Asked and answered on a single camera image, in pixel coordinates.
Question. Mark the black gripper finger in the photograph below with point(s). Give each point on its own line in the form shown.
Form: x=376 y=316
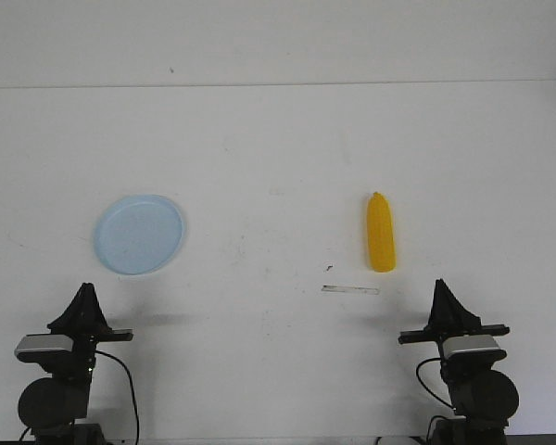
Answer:
x=455 y=315
x=437 y=315
x=72 y=317
x=94 y=315

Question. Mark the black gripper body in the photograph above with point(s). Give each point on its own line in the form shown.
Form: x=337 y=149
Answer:
x=85 y=339
x=438 y=337

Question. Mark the light blue round plate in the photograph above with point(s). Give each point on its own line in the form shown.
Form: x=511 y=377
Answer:
x=139 y=234

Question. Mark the yellow plastic corn cob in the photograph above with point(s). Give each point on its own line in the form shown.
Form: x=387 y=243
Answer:
x=380 y=234

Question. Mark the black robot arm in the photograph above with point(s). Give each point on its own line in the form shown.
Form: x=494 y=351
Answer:
x=481 y=398
x=51 y=407

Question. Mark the horizontal tape strip on table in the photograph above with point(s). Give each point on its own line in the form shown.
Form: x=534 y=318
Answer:
x=361 y=290

